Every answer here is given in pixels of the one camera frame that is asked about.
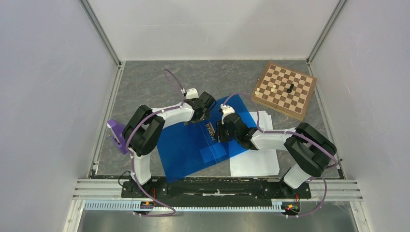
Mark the white paper sheet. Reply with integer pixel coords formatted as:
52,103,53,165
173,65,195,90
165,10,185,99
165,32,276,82
229,111,280,178

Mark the blue plastic folder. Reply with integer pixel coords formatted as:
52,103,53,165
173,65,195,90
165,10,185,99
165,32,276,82
157,98,246,183

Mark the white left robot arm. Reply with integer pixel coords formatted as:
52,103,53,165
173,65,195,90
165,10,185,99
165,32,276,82
122,91,217,197

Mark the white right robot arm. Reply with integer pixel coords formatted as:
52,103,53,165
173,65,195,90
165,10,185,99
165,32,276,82
215,113,338,197

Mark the metal folder clip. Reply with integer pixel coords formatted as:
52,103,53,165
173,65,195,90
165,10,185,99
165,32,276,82
205,122,216,141

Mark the wooden chessboard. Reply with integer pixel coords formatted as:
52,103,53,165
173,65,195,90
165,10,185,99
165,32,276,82
250,61,317,121

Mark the black chess piece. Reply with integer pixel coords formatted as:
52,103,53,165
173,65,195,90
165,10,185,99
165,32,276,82
286,84,294,93

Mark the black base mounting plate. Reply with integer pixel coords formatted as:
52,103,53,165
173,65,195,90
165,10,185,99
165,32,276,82
121,176,311,207

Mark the purple plastic object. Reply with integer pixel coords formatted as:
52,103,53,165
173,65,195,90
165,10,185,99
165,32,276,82
106,119,128,155

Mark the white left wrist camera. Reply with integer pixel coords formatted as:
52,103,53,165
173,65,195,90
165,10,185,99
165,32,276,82
181,88,199,99

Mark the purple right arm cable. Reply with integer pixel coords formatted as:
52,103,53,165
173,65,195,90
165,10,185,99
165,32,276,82
221,93,339,219

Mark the white slotted cable duct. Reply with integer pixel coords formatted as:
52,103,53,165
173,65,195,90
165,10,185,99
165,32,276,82
84,200,300,213

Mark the aluminium frame post left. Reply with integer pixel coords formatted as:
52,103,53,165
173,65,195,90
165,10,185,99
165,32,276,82
79,0,122,67

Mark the aluminium frame post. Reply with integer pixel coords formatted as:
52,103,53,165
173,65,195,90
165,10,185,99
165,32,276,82
79,0,122,67
306,0,348,66

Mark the aluminium frame post right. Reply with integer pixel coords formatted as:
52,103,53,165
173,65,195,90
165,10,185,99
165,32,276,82
306,0,348,66

